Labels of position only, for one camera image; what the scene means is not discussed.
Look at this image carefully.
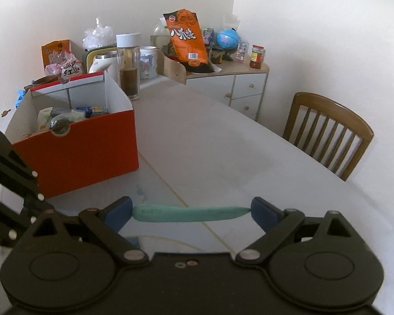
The wooden chair far side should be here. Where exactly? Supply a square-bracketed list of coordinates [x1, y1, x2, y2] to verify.
[282, 92, 374, 181]

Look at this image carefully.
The clear plastic bag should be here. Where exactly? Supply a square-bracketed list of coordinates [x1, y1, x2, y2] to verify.
[82, 17, 115, 50]

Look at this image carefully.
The glass bottle white lid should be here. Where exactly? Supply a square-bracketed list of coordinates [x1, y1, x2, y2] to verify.
[116, 33, 141, 100]

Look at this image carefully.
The orange snack bag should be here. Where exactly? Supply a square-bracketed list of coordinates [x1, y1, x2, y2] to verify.
[164, 9, 213, 73]

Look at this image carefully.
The white printed plastic bag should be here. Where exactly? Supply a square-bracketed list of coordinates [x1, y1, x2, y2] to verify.
[38, 107, 86, 132]

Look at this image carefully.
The white steel tumbler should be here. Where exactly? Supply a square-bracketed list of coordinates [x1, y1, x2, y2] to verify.
[88, 50, 119, 84]

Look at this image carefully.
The blue globe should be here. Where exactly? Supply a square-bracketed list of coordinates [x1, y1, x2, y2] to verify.
[216, 28, 240, 61]

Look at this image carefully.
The blue cracker packet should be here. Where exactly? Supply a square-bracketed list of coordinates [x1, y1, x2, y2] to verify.
[76, 106, 109, 119]

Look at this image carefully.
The blue rubber glove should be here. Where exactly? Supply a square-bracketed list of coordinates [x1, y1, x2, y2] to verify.
[15, 89, 26, 109]

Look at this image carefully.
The white drawer sideboard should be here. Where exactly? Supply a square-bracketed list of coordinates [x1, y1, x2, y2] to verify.
[157, 51, 270, 121]

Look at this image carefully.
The red sauce jar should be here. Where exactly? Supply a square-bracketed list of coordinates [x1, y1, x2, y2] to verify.
[250, 45, 265, 69]

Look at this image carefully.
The glass fish bowl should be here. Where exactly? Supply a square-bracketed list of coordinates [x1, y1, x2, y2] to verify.
[150, 17, 172, 55]

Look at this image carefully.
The red white snack bag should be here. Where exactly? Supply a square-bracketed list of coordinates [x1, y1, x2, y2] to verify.
[41, 39, 85, 79]

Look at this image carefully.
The white printed can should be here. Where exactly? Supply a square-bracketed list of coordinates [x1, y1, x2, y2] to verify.
[140, 46, 157, 80]

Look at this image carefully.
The green plastic knife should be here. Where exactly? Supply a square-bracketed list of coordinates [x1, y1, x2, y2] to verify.
[132, 204, 250, 223]

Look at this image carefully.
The red cardboard box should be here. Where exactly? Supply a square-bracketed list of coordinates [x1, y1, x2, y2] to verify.
[4, 72, 139, 198]

